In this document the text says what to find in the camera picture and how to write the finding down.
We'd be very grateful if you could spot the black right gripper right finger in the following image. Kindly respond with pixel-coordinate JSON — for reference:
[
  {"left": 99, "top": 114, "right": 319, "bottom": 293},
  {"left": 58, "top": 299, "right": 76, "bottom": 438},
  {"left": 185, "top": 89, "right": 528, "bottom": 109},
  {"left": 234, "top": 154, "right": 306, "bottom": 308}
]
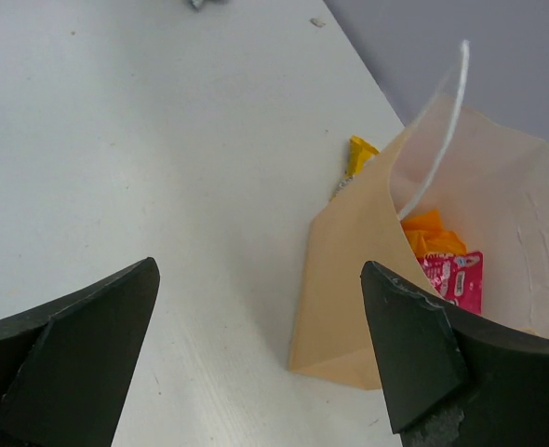
[{"left": 361, "top": 262, "right": 549, "bottom": 446}]

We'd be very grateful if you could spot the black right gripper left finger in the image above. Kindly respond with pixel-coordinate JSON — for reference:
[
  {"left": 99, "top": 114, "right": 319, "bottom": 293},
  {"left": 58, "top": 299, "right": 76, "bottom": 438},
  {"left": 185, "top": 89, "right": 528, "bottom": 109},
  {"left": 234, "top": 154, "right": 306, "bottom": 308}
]
[{"left": 0, "top": 257, "right": 160, "bottom": 446}]

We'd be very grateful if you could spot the pink red snack packet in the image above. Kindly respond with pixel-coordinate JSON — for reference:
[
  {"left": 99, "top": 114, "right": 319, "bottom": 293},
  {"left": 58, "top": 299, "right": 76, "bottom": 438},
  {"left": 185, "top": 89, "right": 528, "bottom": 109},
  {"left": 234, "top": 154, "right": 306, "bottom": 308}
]
[{"left": 418, "top": 251, "right": 484, "bottom": 315}]

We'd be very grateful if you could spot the orange yellow snack bag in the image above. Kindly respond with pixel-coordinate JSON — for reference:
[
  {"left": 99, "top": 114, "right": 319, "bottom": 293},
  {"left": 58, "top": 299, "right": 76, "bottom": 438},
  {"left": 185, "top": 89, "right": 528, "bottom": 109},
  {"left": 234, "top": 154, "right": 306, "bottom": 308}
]
[{"left": 401, "top": 209, "right": 468, "bottom": 258}]

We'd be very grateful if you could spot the brown paper bag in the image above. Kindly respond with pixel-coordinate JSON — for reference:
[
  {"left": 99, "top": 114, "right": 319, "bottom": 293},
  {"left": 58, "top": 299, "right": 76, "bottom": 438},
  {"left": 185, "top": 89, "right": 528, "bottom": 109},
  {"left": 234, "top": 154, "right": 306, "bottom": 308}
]
[{"left": 287, "top": 39, "right": 549, "bottom": 392}]

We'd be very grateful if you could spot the yellow snack bar wrapper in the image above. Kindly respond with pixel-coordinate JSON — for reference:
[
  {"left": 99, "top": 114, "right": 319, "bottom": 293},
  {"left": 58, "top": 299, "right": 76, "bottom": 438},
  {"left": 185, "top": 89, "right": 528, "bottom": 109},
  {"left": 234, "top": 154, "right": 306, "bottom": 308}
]
[{"left": 330, "top": 135, "right": 380, "bottom": 199}]

